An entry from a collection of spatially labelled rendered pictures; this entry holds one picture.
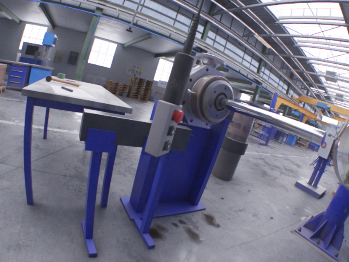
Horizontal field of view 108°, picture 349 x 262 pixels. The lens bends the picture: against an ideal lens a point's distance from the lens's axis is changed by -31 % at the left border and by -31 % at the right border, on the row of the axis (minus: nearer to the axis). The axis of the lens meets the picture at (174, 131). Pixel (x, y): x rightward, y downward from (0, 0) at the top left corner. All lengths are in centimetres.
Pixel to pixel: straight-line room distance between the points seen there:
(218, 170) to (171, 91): 258
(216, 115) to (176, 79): 99
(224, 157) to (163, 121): 249
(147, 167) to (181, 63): 109
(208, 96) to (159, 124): 90
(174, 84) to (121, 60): 1259
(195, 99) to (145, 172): 65
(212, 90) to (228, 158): 172
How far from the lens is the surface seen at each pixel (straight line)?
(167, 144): 43
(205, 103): 128
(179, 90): 41
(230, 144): 277
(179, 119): 41
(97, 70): 1271
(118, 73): 1295
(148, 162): 139
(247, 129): 282
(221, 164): 289
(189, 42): 44
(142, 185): 148
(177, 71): 41
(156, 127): 41
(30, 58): 1157
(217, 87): 132
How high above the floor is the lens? 105
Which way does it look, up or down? 12 degrees down
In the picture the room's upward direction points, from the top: 17 degrees clockwise
